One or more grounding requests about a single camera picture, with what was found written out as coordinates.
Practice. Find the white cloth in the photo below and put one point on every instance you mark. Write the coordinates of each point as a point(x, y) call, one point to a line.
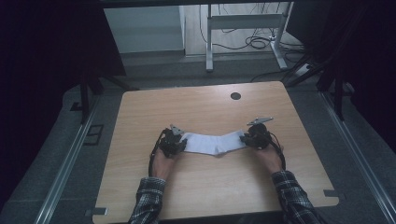
point(211, 143)

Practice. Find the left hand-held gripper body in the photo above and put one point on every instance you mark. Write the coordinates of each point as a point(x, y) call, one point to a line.
point(169, 141)

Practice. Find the person's right hand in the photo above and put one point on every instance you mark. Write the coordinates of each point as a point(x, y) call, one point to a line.
point(271, 158)

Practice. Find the aluminium floor rail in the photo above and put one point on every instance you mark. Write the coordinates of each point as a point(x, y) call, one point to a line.
point(358, 155)
point(65, 168)

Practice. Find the white metal desk frame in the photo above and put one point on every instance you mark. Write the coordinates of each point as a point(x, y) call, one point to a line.
point(243, 21)

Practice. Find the black metal stand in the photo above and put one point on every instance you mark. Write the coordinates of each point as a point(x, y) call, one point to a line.
point(84, 99)
point(338, 96)

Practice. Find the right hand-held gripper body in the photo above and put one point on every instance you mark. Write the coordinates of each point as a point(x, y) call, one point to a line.
point(260, 135)

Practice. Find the white power strip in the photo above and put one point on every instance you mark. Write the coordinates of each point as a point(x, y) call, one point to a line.
point(302, 69)

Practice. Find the dark curtain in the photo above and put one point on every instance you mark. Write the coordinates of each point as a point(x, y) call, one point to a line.
point(367, 62)
point(40, 62)

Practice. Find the black table grommet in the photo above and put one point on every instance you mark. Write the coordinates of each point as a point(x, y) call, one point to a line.
point(235, 96)

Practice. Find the black square floor frame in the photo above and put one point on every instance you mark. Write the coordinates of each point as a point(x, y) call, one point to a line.
point(93, 135)

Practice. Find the person's left hand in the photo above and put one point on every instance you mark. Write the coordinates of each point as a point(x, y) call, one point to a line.
point(162, 165)

